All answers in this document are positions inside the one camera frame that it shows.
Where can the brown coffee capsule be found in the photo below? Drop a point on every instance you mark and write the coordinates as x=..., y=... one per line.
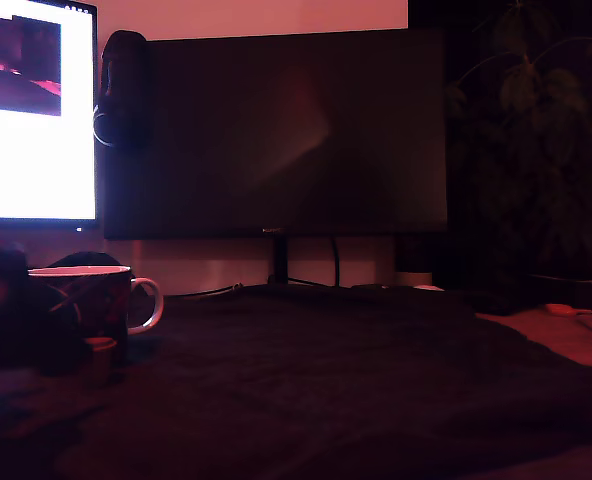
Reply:
x=102, y=357

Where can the dark computer monitor with stand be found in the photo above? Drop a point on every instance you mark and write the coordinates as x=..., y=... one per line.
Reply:
x=276, y=140

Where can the lit computer monitor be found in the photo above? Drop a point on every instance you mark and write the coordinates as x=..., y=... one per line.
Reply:
x=36, y=165

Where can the dark table cloth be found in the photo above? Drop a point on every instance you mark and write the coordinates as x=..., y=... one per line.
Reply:
x=326, y=400

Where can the black headphones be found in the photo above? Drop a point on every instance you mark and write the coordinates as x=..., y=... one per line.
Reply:
x=126, y=75

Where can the dark rounded object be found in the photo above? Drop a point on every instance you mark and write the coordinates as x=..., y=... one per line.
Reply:
x=86, y=260

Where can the leafy houseplant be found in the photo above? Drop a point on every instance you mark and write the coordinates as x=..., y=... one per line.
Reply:
x=526, y=85

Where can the small flat white object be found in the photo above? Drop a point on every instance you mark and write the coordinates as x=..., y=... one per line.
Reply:
x=428, y=288

